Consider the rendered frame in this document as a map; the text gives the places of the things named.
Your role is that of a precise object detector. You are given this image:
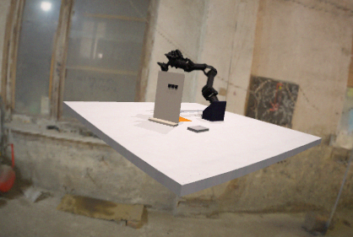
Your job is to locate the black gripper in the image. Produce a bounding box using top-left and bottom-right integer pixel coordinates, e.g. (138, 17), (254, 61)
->
(157, 49), (182, 71)

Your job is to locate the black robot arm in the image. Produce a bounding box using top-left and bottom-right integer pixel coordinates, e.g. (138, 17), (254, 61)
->
(179, 55), (218, 104)

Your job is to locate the grey panel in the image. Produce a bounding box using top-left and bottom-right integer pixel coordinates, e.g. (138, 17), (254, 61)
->
(148, 70), (185, 127)

